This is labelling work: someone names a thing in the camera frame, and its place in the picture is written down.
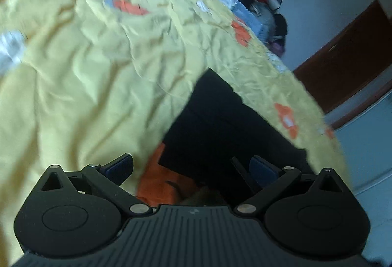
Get black garment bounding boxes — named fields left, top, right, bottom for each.
left=273, top=13, right=289, bottom=39

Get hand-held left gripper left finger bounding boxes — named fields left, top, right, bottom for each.
left=39, top=154, right=154, bottom=219

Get purple bag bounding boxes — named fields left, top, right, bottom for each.
left=271, top=41, right=287, bottom=56

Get yellow floral bedsheet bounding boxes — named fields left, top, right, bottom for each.
left=0, top=0, right=353, bottom=267

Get black pants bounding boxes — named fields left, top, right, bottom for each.
left=161, top=68, right=314, bottom=206

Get brown wooden door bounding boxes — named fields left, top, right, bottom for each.
left=292, top=0, right=392, bottom=130

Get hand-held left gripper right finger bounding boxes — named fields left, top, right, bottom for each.
left=233, top=156, right=351, bottom=219

